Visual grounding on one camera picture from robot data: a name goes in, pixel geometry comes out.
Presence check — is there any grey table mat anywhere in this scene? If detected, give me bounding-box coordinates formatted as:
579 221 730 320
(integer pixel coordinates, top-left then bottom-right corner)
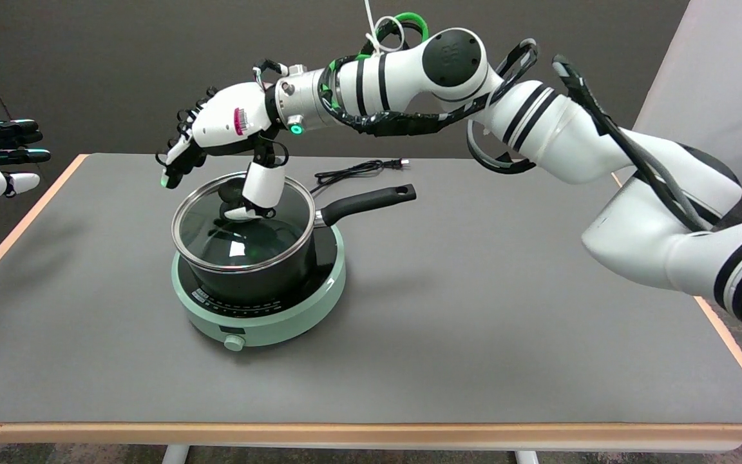
0 153 742 424

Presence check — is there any white partition panel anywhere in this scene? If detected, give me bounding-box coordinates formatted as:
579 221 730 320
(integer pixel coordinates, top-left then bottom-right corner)
632 0 742 192

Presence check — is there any black power cord with plug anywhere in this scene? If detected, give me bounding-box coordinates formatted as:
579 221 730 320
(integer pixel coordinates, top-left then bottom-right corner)
310 158 410 195

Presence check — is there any green-taped black arm cable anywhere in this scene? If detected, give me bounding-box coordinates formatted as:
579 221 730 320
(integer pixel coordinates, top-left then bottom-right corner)
318 13 515 138

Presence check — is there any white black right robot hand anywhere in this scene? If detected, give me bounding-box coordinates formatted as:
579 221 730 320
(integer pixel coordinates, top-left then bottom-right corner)
155 82 291 222

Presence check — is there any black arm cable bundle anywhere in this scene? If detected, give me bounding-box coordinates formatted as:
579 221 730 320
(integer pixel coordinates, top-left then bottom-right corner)
466 39 727 234

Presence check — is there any glass pot lid black knob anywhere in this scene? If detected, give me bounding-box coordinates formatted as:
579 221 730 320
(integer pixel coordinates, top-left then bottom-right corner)
171 171 316 274

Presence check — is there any white zip tie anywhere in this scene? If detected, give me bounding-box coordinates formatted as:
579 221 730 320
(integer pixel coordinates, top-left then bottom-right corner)
364 0 405 55

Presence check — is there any black saucepan with handle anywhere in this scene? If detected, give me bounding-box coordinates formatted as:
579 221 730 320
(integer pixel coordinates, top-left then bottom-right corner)
178 184 417 304

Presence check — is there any green round induction cooker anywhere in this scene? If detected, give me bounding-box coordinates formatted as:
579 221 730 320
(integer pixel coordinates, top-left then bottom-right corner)
171 226 347 353

